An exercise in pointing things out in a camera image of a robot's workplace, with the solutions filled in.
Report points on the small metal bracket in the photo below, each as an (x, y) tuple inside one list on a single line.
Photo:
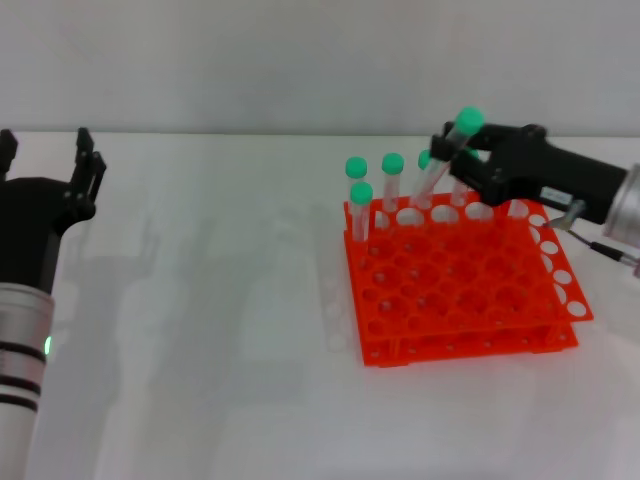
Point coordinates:
[(565, 217)]

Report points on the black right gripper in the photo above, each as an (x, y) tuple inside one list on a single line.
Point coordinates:
[(550, 170)]

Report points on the clear tube green cap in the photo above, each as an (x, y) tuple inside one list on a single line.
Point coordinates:
[(517, 209), (452, 145), (392, 172), (355, 167), (491, 207), (361, 200), (425, 159), (460, 194)]

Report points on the orange test tube rack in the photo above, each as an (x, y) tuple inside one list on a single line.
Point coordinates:
[(450, 280)]

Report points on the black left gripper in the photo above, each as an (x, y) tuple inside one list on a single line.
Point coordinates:
[(35, 220)]

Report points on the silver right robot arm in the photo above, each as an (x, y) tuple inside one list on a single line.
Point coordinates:
[(625, 205)]

